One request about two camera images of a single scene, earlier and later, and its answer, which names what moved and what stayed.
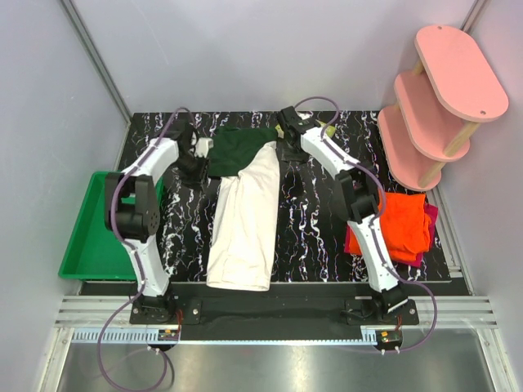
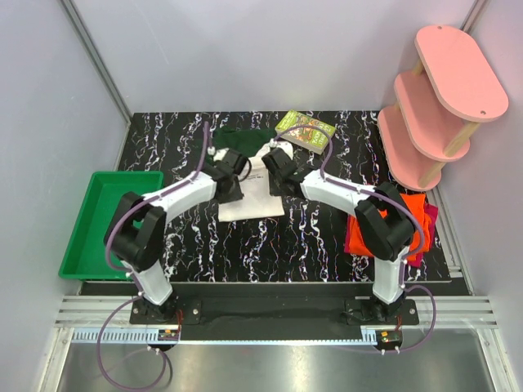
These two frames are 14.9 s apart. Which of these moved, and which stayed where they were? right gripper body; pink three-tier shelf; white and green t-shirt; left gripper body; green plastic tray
Moved: white and green t-shirt; right gripper body; left gripper body
Stayed: green plastic tray; pink three-tier shelf
